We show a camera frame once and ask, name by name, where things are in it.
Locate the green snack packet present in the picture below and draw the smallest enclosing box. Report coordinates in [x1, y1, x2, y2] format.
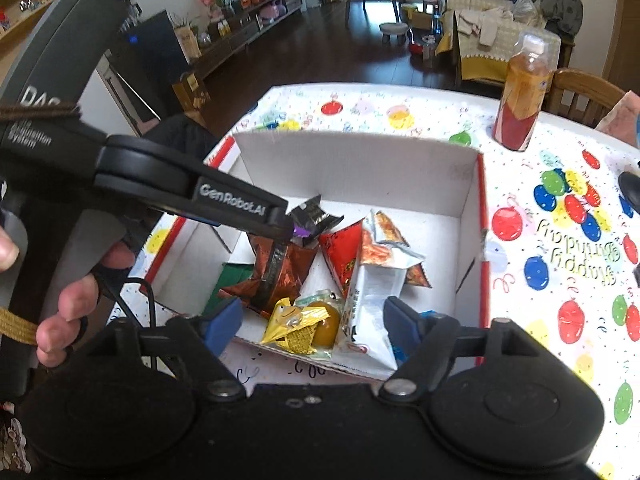
[203, 262, 253, 315]

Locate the white noodle snack packet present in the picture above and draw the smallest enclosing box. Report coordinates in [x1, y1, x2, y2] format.
[328, 209, 426, 380]

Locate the yellow candy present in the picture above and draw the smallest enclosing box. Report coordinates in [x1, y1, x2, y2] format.
[260, 298, 329, 356]

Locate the brown foil snack packet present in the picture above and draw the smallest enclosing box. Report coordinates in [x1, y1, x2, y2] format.
[217, 235, 317, 318]

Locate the red fried snack bag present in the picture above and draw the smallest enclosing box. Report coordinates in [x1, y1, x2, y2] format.
[319, 210, 432, 296]

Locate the purple candy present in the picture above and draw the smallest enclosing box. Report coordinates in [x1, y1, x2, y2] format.
[293, 224, 314, 240]

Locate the black snack packet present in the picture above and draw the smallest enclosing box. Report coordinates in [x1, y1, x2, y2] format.
[288, 195, 344, 247]

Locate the yellow jelly cup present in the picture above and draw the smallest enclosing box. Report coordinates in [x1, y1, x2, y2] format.
[294, 289, 344, 353]

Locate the person's left hand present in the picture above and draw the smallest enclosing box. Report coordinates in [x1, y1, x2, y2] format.
[1, 228, 136, 367]

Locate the black jacket on chair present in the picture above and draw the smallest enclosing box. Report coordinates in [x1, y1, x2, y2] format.
[143, 114, 218, 160]

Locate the red white cardboard box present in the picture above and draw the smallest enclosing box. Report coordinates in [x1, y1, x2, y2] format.
[146, 131, 488, 379]

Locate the balloon birthday tablecloth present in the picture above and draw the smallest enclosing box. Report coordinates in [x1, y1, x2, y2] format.
[106, 81, 640, 480]

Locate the small blue globe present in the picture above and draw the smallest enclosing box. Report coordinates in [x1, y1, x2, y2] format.
[617, 161, 640, 216]

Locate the tv cabinet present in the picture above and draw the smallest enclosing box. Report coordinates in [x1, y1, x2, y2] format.
[191, 0, 303, 79]

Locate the wooden chair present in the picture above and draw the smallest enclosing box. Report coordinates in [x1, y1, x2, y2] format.
[544, 67, 625, 128]

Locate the orange juice bottle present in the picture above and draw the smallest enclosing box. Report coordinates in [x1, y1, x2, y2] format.
[492, 32, 554, 152]

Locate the small round stool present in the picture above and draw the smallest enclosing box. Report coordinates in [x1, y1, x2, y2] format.
[378, 22, 409, 44]

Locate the sofa with yellow cover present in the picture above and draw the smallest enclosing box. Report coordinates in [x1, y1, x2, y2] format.
[436, 0, 584, 84]

